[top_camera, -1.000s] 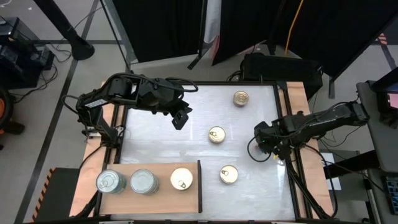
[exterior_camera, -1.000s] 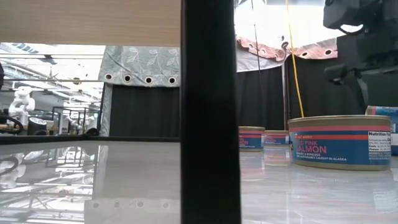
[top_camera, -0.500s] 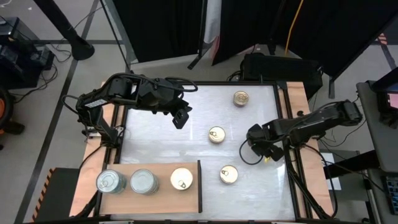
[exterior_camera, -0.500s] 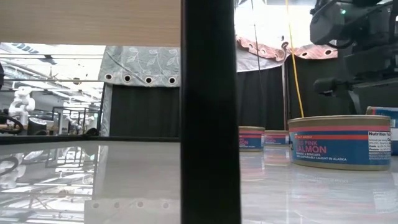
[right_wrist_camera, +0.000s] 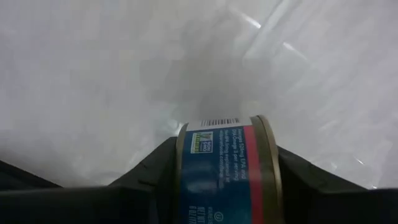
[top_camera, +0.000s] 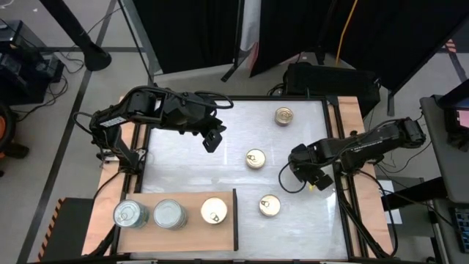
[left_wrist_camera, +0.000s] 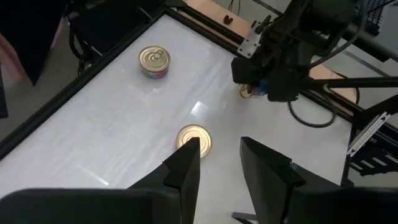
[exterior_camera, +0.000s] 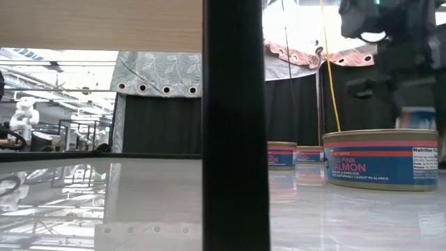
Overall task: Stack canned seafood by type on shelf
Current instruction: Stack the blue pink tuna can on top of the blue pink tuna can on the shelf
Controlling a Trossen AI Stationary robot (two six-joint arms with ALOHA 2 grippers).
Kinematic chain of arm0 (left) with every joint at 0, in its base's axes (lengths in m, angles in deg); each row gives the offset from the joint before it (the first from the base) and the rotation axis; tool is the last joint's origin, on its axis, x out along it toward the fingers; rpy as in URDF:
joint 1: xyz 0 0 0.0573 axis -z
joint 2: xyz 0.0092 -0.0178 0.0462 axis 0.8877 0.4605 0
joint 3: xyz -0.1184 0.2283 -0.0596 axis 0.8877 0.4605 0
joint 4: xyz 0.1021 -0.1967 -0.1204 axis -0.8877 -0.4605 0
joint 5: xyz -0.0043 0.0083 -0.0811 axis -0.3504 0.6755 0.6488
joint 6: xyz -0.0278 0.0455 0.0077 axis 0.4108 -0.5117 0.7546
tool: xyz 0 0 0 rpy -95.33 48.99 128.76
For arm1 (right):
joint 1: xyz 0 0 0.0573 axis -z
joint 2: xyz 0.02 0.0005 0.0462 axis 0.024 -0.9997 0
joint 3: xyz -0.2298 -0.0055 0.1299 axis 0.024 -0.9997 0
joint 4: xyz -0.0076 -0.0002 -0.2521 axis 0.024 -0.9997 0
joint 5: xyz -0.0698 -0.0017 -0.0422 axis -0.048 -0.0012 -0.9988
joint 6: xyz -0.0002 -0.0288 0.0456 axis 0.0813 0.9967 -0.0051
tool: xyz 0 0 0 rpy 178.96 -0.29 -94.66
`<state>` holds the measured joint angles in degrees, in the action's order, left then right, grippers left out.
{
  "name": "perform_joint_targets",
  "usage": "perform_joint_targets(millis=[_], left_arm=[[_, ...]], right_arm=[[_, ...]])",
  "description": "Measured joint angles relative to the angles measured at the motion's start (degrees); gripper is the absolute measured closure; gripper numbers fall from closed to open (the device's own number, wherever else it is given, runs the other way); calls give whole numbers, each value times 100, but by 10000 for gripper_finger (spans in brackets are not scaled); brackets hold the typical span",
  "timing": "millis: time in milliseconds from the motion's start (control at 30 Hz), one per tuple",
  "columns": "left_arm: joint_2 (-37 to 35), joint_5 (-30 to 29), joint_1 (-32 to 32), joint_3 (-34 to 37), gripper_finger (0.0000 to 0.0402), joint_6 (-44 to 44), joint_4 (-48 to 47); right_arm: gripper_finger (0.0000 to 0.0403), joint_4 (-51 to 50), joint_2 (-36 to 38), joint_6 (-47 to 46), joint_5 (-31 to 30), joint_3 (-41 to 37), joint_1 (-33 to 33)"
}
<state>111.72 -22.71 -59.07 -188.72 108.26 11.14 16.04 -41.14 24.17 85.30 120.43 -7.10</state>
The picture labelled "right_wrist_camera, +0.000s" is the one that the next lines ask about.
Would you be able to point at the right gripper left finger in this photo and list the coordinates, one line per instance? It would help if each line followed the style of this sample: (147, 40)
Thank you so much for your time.
(93, 205)

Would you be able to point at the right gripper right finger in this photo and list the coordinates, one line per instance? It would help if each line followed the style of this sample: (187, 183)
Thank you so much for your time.
(335, 205)

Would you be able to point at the blue salmon can gold lid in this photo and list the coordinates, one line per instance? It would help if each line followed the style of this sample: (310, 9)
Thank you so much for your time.
(217, 174)

